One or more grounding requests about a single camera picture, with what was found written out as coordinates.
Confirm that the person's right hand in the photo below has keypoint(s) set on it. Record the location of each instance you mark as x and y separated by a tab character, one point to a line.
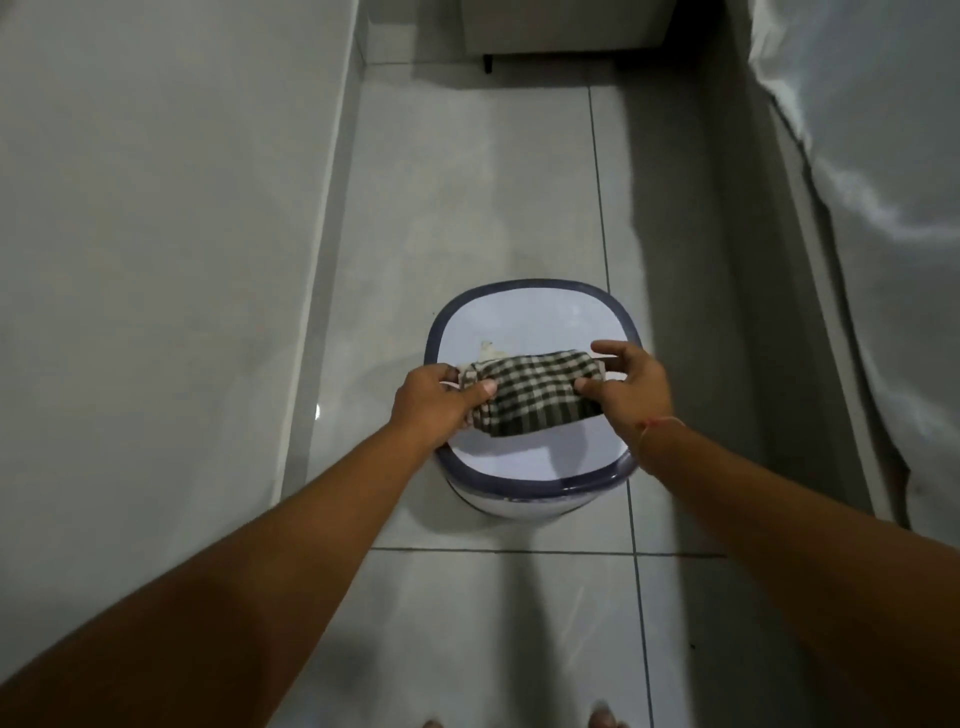
637	397

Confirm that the person's left hand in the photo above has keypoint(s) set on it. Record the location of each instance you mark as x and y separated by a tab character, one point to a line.
424	406

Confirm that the person's right thumb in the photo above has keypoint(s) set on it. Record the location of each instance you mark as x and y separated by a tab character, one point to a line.
596	384

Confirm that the person's left thumb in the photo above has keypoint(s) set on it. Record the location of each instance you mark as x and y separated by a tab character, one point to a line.
472	388

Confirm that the checked cloth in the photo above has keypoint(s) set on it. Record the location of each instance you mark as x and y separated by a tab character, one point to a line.
535	392

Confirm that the person's left forearm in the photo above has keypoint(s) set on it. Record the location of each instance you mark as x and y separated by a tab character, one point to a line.
225	600

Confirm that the person's right forearm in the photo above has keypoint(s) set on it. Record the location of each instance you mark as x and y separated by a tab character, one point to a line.
810	555

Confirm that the cream cloth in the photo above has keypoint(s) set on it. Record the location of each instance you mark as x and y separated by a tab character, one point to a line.
491	351

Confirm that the white laundry basket blue rim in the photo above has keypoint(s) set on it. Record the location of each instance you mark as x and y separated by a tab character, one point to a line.
534	397

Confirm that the person's right foot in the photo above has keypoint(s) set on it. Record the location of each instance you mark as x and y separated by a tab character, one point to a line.
606	716

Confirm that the white bed sheet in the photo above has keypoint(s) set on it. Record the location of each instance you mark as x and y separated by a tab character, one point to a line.
877	187

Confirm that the white cabinet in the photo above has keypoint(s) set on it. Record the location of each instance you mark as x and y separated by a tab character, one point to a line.
562	26

